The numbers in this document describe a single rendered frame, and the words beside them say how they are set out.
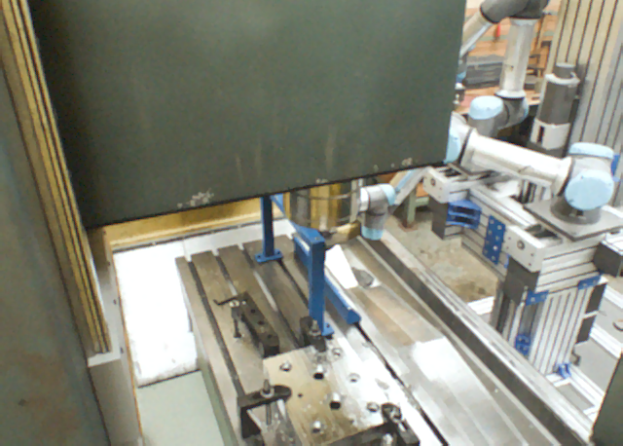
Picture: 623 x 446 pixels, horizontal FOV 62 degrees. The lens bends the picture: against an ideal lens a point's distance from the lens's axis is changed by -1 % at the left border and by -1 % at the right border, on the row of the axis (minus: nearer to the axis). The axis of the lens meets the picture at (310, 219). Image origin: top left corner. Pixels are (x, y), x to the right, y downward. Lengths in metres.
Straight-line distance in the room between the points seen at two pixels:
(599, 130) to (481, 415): 1.00
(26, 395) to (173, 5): 0.51
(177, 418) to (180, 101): 1.22
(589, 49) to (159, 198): 1.50
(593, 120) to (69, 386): 1.69
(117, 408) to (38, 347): 0.27
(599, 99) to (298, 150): 1.26
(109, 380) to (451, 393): 1.11
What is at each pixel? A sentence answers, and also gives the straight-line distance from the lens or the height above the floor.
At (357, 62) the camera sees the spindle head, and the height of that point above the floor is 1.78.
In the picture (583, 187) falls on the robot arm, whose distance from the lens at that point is 1.60.
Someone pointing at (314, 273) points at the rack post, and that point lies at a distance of 1.44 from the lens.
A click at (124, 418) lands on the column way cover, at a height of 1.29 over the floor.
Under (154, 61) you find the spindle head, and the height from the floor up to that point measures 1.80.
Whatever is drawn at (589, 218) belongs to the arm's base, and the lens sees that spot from 1.80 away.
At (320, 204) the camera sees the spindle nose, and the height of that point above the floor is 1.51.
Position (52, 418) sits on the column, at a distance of 0.74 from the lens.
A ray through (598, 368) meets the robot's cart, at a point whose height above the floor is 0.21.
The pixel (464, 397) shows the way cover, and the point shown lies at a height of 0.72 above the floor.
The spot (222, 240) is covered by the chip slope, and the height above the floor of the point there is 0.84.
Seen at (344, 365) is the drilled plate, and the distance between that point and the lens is 1.37.
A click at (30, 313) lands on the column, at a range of 0.63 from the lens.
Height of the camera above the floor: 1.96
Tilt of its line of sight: 29 degrees down
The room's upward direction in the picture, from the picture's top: straight up
